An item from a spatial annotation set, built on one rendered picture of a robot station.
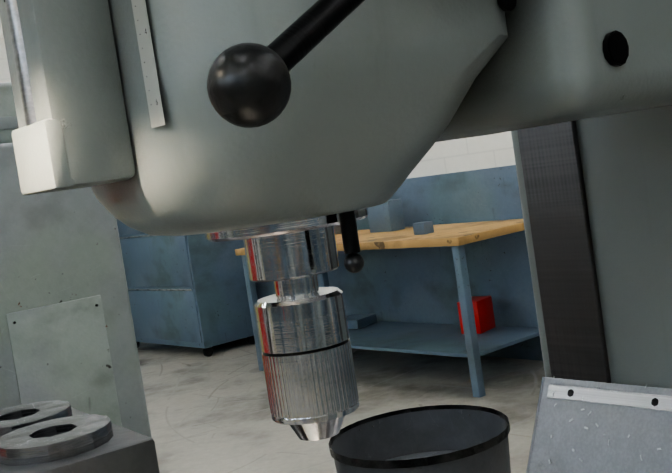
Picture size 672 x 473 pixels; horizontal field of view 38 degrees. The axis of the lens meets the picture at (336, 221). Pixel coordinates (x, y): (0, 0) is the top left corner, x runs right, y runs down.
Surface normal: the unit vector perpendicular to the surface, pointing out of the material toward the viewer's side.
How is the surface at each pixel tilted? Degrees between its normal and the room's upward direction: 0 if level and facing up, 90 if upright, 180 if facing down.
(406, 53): 108
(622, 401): 63
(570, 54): 90
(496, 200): 90
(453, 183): 90
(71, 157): 90
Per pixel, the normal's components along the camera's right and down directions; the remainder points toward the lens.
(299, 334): 0.00, 0.05
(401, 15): 0.62, -0.05
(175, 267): -0.77, 0.14
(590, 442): -0.76, -0.29
